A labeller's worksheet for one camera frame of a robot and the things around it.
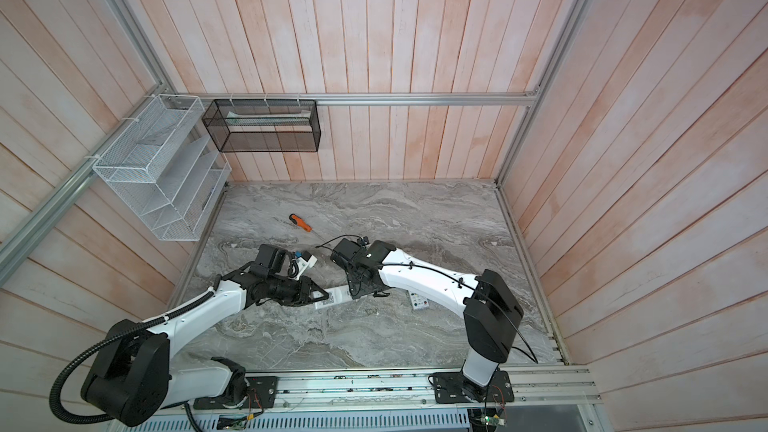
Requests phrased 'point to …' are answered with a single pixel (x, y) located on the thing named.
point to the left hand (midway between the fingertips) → (324, 303)
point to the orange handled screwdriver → (300, 222)
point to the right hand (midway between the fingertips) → (372, 283)
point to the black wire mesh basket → (264, 125)
